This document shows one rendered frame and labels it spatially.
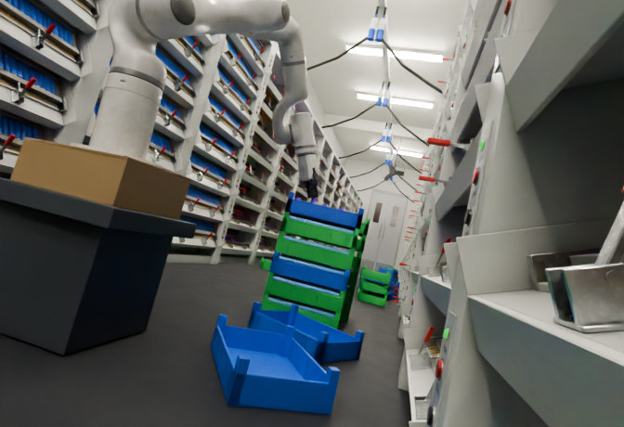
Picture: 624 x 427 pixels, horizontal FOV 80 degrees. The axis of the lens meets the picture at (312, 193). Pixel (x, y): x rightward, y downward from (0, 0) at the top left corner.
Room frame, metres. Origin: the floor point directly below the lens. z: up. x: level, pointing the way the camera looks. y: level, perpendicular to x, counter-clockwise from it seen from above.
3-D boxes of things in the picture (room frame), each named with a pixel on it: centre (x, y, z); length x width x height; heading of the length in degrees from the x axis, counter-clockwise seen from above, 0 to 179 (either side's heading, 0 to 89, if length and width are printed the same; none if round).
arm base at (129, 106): (0.86, 0.46, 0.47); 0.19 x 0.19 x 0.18
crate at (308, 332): (1.21, -0.08, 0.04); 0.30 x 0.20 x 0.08; 48
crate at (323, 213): (1.55, -0.07, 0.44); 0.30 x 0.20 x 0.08; 83
